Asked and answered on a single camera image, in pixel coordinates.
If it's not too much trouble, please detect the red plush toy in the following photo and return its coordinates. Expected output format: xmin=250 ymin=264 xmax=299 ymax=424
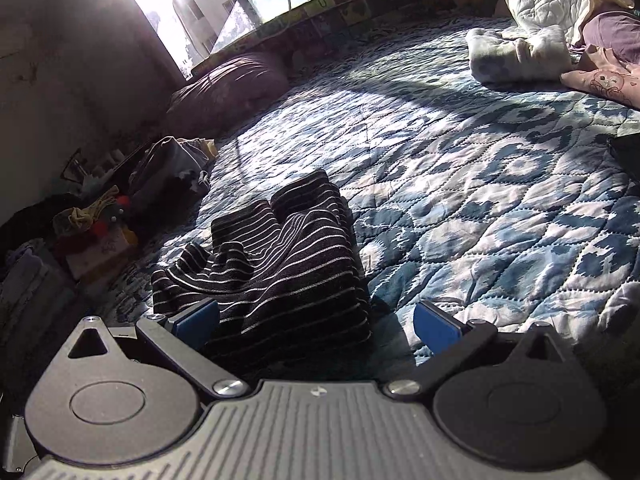
xmin=90 ymin=195 xmax=130 ymax=238

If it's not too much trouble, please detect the black rectangular device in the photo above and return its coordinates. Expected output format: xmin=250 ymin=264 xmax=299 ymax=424
xmin=608 ymin=133 xmax=640 ymax=184

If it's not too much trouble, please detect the olive yellow cloth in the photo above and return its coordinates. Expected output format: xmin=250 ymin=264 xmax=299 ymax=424
xmin=52 ymin=185 xmax=119 ymax=236

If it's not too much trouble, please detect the mauve rolled duvet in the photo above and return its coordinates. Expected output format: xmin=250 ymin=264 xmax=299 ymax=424
xmin=163 ymin=52 xmax=290 ymax=138

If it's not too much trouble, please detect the purple garment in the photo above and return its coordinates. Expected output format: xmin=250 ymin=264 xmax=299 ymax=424
xmin=582 ymin=11 xmax=640 ymax=64

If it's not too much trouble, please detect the blue white quilted bedspread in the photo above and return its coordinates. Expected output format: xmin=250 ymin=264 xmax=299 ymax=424
xmin=96 ymin=18 xmax=639 ymax=379

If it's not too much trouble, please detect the black white striped garment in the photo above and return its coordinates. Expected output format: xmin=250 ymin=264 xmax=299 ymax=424
xmin=151 ymin=170 xmax=371 ymax=360

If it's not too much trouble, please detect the pink cartoon print garment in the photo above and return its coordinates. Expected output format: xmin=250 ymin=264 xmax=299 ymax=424
xmin=560 ymin=44 xmax=640 ymax=110

